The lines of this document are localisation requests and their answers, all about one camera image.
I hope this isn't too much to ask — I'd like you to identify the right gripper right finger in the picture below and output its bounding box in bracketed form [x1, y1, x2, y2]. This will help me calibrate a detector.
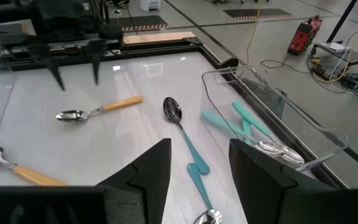
[228, 138, 333, 224]

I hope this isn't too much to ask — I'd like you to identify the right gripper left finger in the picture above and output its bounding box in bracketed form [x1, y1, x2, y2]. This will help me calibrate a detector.
[96, 138, 172, 224]

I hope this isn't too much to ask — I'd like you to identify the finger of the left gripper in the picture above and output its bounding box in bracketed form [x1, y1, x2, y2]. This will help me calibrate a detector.
[28, 42, 66, 92]
[87, 40, 107, 86]

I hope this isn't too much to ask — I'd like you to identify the silver spoon with orange handle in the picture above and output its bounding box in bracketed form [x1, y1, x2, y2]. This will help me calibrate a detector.
[55, 95, 145, 123]
[0, 146, 68, 187]

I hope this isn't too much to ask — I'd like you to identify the silver spoon with teal handle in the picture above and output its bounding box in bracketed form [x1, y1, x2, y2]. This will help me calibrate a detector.
[201, 109, 284, 156]
[231, 100, 306, 165]
[240, 118, 253, 146]

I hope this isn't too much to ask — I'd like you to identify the black striped-edge mat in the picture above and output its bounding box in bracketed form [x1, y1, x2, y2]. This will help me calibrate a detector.
[109, 15, 169, 32]
[222, 8, 293, 21]

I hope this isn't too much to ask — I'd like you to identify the white plastic container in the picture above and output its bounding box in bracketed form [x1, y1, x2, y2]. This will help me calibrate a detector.
[139, 0, 162, 12]

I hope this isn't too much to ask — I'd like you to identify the black power strip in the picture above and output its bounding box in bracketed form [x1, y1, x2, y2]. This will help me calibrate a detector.
[340, 73, 358, 93]

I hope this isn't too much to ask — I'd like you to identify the red equipment case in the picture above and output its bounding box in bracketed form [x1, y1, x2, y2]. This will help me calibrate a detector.
[287, 14, 323, 57]

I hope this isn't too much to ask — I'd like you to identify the black wheeled stand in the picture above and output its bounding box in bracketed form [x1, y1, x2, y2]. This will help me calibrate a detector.
[310, 0, 358, 68]

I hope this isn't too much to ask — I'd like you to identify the black spoon with blue handle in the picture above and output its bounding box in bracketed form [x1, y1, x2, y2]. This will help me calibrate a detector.
[162, 96, 211, 175]
[186, 162, 223, 224]

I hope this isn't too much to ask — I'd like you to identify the black looped cable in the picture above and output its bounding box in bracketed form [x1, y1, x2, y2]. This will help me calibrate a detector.
[259, 58, 311, 75]

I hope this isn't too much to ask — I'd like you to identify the yellow cable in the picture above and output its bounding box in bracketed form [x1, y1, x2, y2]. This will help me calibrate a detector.
[246, 0, 262, 65]

